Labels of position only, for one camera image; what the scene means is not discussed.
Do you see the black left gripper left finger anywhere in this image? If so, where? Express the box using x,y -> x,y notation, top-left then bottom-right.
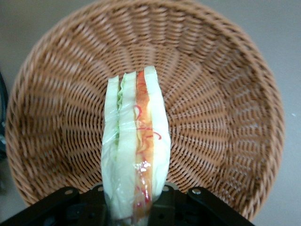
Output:
0,184 -> 114,226

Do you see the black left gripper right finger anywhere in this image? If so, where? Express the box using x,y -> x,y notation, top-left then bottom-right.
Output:
150,184 -> 256,226

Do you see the triangle sandwich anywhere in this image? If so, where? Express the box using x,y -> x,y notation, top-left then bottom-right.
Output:
100,65 -> 171,226

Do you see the round brown wicker basket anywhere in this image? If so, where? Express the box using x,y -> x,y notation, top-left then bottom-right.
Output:
5,0 -> 286,221

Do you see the black machine power cable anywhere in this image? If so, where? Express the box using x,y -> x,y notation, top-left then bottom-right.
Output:
0,70 -> 8,163

